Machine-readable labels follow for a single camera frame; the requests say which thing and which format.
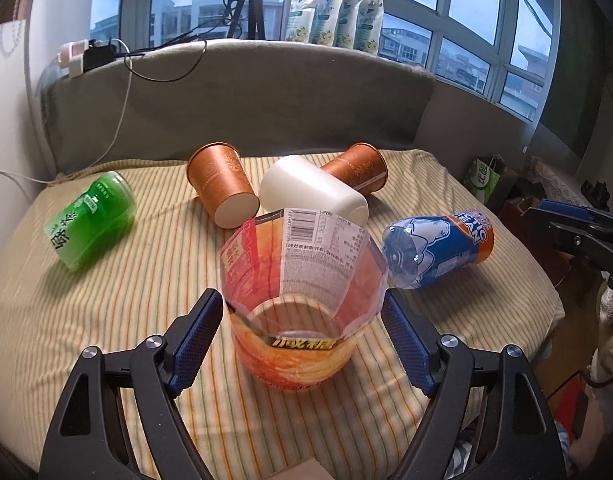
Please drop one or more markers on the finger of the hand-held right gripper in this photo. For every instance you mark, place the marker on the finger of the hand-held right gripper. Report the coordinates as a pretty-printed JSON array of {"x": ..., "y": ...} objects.
[
  {"x": 601, "y": 247},
  {"x": 562, "y": 208}
]

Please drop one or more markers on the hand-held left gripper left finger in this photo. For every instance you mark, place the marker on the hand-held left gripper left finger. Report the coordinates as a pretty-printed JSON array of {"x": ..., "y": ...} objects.
[{"x": 195, "y": 342}]

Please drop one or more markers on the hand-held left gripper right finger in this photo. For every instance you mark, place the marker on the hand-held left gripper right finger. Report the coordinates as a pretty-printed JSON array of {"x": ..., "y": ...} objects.
[{"x": 407, "y": 347}]

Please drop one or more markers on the orange clear plastic cup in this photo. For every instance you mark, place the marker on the orange clear plastic cup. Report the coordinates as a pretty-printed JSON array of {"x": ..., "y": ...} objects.
[{"x": 286, "y": 362}]

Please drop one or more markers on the blue label plastic cup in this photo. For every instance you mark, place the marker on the blue label plastic cup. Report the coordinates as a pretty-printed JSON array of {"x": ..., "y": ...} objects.
[{"x": 436, "y": 252}]

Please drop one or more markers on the green clear plastic cup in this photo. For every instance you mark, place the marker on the green clear plastic cup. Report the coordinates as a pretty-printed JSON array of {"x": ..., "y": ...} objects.
[{"x": 89, "y": 220}]

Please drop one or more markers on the brown paper cup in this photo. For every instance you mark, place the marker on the brown paper cup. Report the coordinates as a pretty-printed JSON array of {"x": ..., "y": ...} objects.
[
  {"x": 219, "y": 180},
  {"x": 359, "y": 170}
]

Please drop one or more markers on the white plastic cup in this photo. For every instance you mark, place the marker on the white plastic cup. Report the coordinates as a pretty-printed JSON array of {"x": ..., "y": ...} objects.
[{"x": 306, "y": 185}]

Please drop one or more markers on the brown cardboard box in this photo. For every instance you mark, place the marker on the brown cardboard box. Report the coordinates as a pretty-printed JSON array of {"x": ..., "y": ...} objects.
[{"x": 516, "y": 205}]

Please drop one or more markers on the white cloth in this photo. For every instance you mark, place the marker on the white cloth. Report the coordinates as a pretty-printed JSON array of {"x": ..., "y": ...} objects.
[{"x": 611, "y": 330}]

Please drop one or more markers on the green shopping bag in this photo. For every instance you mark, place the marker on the green shopping bag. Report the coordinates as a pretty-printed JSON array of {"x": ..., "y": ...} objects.
[{"x": 481, "y": 180}]

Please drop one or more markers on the striped yellow blanket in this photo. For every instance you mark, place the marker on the striped yellow blanket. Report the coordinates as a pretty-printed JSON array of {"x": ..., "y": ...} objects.
[{"x": 111, "y": 310}]

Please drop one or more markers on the grey padded headboard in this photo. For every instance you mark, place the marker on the grey padded headboard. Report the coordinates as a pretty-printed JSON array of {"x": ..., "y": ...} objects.
[{"x": 286, "y": 100}]

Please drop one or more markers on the floral refill pouch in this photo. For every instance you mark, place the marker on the floral refill pouch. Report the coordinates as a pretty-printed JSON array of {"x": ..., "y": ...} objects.
[
  {"x": 329, "y": 17},
  {"x": 350, "y": 22},
  {"x": 300, "y": 10},
  {"x": 370, "y": 25}
]

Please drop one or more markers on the black charger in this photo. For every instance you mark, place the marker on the black charger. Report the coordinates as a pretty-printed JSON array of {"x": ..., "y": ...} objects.
[{"x": 99, "y": 56}]

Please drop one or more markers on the white power strip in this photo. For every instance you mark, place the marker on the white power strip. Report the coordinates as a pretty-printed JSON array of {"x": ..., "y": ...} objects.
[{"x": 71, "y": 60}]

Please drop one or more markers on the black tripod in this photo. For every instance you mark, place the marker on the black tripod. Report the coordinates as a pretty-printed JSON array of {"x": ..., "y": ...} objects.
[{"x": 254, "y": 10}]

